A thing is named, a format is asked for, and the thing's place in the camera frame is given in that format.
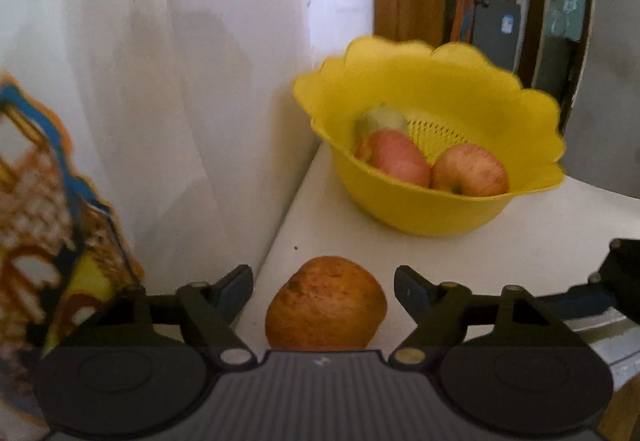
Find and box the small orange-red apple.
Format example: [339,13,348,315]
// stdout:
[265,256,387,351]

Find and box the yellow plastic colander bowl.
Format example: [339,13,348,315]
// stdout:
[292,36,565,236]

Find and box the apple in bowl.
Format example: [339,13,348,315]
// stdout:
[355,129,432,187]
[431,144,510,197]

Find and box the green fruit in bowl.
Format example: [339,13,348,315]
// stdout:
[356,104,409,141]

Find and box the colourful houses drawing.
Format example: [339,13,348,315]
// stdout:
[1,75,144,426]

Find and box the white printed tablecloth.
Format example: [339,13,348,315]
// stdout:
[236,145,639,355]

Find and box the grey washing machine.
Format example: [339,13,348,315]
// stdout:
[472,0,521,71]

